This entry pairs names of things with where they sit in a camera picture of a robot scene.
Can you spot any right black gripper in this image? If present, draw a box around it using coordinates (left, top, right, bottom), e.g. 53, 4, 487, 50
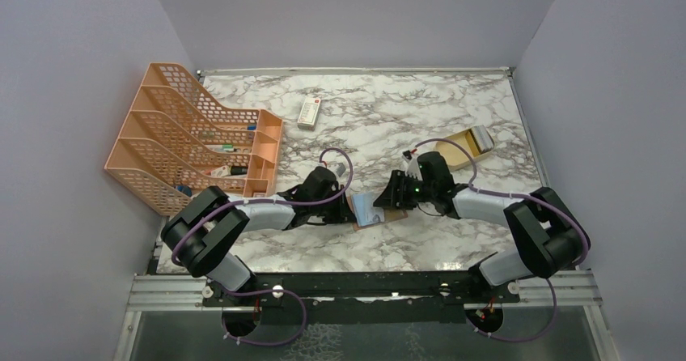
374, 169, 436, 210

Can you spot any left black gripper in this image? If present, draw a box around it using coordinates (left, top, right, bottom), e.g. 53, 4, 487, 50
311, 185, 357, 225

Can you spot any tan leather card holder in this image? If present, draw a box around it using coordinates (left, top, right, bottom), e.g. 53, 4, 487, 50
347, 192, 408, 231

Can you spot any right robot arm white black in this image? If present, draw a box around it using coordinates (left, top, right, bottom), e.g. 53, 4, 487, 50
373, 151, 590, 302

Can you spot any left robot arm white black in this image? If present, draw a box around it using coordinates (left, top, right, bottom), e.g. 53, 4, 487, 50
160, 167, 355, 305

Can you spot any white red small box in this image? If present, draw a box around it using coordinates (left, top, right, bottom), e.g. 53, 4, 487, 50
297, 98, 322, 130

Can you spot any orange plastic file rack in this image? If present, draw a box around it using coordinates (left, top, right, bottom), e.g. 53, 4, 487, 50
104, 62, 284, 216

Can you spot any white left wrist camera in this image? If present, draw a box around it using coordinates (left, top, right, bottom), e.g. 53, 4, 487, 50
330, 163, 347, 178

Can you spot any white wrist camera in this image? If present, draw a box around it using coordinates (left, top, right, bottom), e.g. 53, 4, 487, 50
403, 151, 422, 181
330, 163, 347, 178

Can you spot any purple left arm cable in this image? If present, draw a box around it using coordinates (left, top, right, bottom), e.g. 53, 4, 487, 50
170, 147, 355, 267

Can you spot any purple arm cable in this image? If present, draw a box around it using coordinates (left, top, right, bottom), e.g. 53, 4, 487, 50
170, 147, 355, 267
409, 137, 591, 343

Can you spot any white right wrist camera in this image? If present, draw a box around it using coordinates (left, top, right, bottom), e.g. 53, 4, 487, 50
403, 151, 422, 181

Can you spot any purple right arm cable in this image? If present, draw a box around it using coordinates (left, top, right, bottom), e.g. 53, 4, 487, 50
409, 137, 591, 343

